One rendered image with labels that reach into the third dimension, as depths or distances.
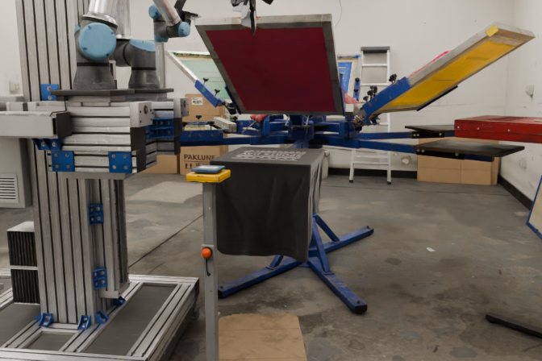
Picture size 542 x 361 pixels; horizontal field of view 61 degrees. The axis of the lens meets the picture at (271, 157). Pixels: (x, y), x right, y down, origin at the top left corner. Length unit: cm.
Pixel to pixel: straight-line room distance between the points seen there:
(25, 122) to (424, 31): 548
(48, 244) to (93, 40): 97
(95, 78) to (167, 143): 58
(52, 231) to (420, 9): 541
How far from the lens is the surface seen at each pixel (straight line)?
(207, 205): 177
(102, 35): 170
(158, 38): 260
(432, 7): 660
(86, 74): 183
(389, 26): 655
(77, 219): 216
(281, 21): 198
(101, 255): 223
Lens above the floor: 128
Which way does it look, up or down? 9 degrees down
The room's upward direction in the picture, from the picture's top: straight up
